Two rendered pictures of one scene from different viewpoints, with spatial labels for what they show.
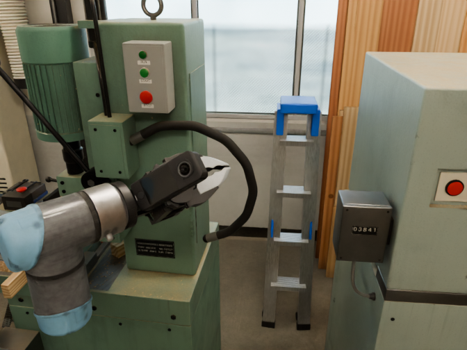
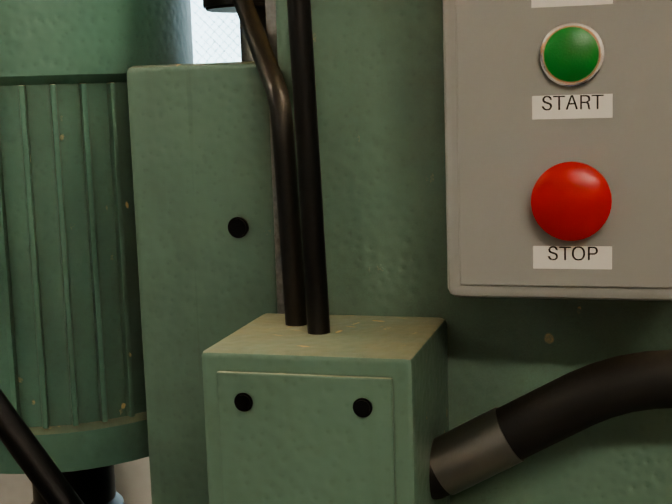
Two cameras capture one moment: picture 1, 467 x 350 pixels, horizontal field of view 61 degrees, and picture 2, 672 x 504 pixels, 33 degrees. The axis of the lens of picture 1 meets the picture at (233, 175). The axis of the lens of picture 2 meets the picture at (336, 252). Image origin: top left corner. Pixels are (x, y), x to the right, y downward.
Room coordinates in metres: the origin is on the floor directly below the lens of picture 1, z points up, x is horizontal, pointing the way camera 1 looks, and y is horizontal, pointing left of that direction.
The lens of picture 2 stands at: (0.49, 0.24, 1.41)
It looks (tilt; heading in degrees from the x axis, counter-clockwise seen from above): 8 degrees down; 7
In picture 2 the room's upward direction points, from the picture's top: 2 degrees counter-clockwise
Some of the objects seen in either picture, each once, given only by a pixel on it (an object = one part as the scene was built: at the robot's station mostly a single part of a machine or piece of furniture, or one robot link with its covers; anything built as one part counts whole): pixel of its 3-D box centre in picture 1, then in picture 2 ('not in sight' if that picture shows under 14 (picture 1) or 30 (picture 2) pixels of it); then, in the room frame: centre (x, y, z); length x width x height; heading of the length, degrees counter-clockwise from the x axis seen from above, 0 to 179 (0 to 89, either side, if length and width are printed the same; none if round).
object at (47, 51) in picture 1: (60, 82); (53, 188); (1.15, 0.49, 1.35); 0.18 x 0.18 x 0.31
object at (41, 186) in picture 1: (22, 194); not in sight; (1.17, 0.69, 0.99); 0.13 x 0.11 x 0.06; 171
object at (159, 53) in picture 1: (149, 76); (577, 93); (0.96, 0.20, 1.40); 0.10 x 0.06 x 0.16; 81
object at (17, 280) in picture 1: (70, 227); not in sight; (1.07, 0.51, 0.92); 0.60 x 0.02 x 0.04; 171
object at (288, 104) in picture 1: (291, 219); not in sight; (1.70, -0.28, 0.58); 0.27 x 0.25 x 1.16; 175
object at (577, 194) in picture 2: (146, 96); (571, 201); (0.93, 0.20, 1.36); 0.03 x 0.01 x 0.03; 81
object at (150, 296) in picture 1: (124, 259); not in sight; (1.13, 0.37, 0.76); 0.57 x 0.45 x 0.09; 81
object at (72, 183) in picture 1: (83, 185); not in sight; (1.14, 0.47, 1.03); 0.14 x 0.07 x 0.09; 81
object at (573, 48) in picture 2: (144, 73); (571, 54); (0.93, 0.20, 1.42); 0.02 x 0.01 x 0.02; 81
